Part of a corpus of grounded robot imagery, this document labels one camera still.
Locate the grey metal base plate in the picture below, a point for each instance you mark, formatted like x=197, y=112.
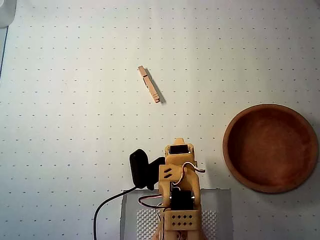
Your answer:
x=128, y=220

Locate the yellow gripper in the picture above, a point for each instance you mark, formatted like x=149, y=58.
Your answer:
x=179, y=149

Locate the white textured pad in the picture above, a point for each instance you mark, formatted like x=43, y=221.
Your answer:
x=145, y=225

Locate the white dotted mat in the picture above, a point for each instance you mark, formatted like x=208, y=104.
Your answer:
x=75, y=75

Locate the wooden clothespin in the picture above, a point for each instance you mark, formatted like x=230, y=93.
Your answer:
x=149, y=85

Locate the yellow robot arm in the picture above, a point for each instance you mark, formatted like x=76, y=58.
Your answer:
x=192, y=185

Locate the white plastic object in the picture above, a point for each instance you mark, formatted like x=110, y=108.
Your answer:
x=4, y=12

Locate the brown wooden bowl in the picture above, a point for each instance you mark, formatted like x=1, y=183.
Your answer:
x=270, y=150

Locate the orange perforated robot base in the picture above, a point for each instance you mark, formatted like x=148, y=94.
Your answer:
x=157, y=235

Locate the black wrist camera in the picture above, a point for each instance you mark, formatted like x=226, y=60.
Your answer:
x=138, y=170

